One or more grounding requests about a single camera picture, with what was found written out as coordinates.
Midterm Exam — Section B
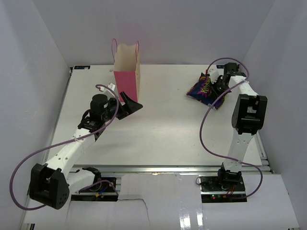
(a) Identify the black corner label left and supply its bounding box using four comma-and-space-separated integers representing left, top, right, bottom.
73, 65, 91, 70

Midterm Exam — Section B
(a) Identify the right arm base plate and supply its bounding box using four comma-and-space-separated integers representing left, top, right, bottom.
195, 176, 247, 204

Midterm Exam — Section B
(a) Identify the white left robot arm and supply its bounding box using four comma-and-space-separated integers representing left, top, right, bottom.
29, 92, 143, 209

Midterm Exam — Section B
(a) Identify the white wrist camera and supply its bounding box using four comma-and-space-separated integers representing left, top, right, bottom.
206, 69, 220, 85
96, 83, 116, 92

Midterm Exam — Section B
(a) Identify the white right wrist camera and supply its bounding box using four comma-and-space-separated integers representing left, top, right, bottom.
206, 69, 220, 85

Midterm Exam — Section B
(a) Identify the aluminium table edge rail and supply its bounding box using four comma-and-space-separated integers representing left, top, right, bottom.
68, 165, 271, 173

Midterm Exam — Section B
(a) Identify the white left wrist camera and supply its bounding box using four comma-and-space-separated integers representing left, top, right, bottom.
96, 83, 116, 92

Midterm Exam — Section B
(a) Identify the pink paper gift bag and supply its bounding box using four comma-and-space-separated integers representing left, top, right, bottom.
111, 39, 141, 102

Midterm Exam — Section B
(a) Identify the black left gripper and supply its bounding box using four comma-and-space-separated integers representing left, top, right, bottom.
102, 92, 142, 122

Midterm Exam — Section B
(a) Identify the purple nut snack bag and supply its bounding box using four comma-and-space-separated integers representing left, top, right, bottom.
186, 72, 220, 106

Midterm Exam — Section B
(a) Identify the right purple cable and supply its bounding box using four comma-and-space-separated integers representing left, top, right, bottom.
200, 57, 263, 199

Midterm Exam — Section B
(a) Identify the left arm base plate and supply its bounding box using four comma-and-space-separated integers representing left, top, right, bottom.
71, 177, 121, 202

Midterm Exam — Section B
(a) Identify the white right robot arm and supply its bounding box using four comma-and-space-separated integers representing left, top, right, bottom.
212, 62, 268, 191

